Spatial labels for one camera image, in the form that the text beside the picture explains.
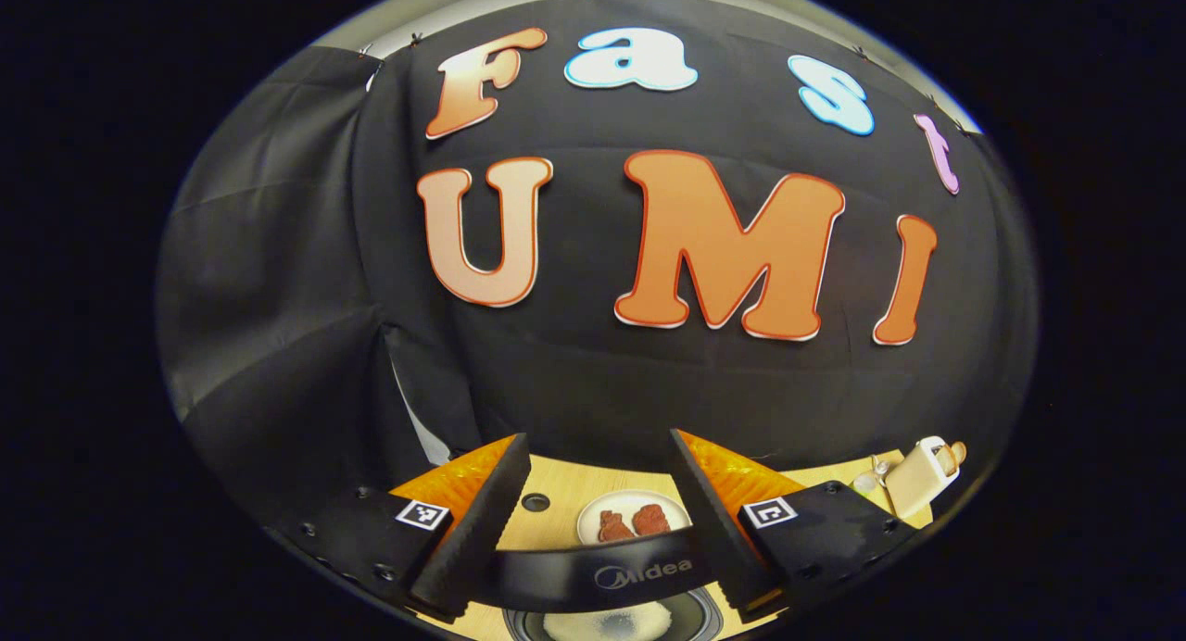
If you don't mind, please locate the white toaster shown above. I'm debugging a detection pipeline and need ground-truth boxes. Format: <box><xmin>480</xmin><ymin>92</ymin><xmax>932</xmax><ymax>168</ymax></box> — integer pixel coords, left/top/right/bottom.
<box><xmin>885</xmin><ymin>435</ymin><xmax>960</xmax><ymax>520</ymax></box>

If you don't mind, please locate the black rice cooker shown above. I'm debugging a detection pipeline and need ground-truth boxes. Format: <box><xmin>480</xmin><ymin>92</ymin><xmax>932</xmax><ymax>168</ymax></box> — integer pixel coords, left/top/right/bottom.
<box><xmin>491</xmin><ymin>528</ymin><xmax>742</xmax><ymax>641</ymax></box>

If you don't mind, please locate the round white plate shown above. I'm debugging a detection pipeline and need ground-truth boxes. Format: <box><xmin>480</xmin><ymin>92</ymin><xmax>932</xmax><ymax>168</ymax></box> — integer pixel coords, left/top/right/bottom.
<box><xmin>576</xmin><ymin>489</ymin><xmax>691</xmax><ymax>546</ymax></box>

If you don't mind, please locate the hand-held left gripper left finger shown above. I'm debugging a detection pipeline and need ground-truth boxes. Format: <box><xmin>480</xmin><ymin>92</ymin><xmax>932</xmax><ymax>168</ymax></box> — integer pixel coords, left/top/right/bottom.
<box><xmin>264</xmin><ymin>434</ymin><xmax>533</xmax><ymax>625</ymax></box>

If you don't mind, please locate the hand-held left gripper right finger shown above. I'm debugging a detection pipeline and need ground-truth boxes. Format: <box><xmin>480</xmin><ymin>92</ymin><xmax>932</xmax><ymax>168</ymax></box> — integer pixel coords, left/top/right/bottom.
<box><xmin>667</xmin><ymin>428</ymin><xmax>920</xmax><ymax>625</ymax></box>

